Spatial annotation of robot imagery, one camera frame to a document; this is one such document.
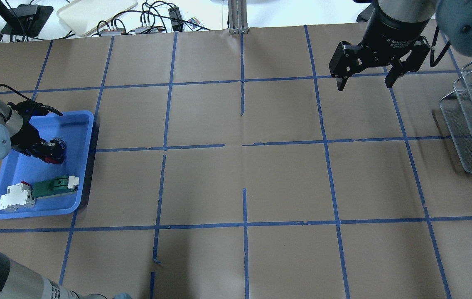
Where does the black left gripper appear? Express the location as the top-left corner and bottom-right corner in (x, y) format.
(10, 118), (54, 160)

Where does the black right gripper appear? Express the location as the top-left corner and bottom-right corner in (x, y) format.
(329, 0), (433, 91)

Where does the red push button switch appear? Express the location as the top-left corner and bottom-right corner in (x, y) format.
(43, 137), (67, 164)

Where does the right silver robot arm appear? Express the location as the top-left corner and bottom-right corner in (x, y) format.
(329, 0), (472, 91)

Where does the blue plastic tray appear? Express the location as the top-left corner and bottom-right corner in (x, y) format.
(0, 110), (94, 219)

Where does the green terminal block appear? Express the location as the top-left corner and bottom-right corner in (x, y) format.
(32, 175), (80, 199)

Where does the white circuit breaker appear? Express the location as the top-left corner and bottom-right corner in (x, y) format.
(0, 181), (36, 212)

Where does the beige plastic tray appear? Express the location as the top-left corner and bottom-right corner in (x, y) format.
(56, 0), (138, 36)

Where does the black camera stand base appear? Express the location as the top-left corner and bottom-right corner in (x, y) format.
(0, 4), (54, 38)

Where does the aluminium frame post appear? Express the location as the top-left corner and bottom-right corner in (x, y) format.
(228, 0), (249, 34)

